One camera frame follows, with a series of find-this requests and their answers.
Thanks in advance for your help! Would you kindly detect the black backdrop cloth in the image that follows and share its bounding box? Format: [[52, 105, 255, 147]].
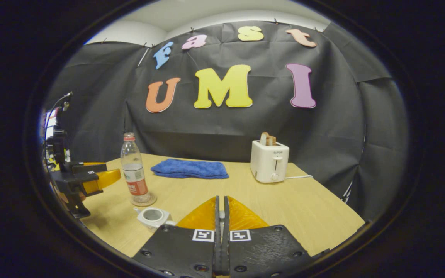
[[47, 21, 410, 222]]

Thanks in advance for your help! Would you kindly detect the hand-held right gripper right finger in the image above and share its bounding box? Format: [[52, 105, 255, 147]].
[[224, 195, 316, 278]]

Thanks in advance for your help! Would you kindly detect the clear plastic water bottle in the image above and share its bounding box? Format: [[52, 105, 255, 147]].
[[120, 132, 151, 204]]

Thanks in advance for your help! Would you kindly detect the white toaster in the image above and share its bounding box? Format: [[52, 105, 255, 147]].
[[250, 140, 290, 183]]

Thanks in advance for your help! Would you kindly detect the white ceramic teacup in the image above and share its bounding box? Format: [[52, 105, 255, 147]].
[[133, 207, 177, 232]]

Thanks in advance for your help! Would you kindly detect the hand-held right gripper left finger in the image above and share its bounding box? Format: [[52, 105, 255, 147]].
[[132, 195, 223, 278]]

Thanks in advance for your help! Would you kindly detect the round cork coaster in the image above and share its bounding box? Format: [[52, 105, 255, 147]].
[[130, 192, 157, 207]]

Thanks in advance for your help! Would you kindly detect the blue towel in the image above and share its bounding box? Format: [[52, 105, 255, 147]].
[[151, 159, 229, 180]]

